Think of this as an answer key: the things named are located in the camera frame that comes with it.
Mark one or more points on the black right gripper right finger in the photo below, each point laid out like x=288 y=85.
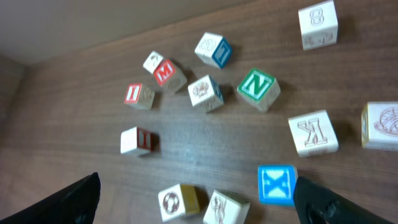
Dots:
x=316 y=204

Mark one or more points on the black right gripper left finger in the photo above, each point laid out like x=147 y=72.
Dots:
x=74 y=204

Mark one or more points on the blue letter X block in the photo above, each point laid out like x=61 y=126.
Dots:
x=276 y=184

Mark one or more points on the white red sided block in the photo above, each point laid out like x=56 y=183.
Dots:
x=136 y=141

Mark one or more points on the violin picture white block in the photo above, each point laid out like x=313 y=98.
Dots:
x=226 y=208

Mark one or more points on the soccer ball picture block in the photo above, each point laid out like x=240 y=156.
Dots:
x=178 y=201

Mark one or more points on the letter K white block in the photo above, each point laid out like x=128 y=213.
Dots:
x=313 y=134

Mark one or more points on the yarn ball white block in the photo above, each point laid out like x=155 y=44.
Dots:
x=379 y=125

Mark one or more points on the red letter I block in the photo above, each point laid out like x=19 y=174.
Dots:
x=139 y=96

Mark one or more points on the green letter N block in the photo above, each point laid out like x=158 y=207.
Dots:
x=259 y=89

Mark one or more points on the shell picture white block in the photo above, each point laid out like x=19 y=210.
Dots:
x=205 y=94

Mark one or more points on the red letter M block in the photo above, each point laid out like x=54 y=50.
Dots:
x=170 y=77

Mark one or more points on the far white number block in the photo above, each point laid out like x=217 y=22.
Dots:
x=318 y=25

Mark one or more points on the blue sided white block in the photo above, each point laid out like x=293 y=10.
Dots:
x=214 y=50

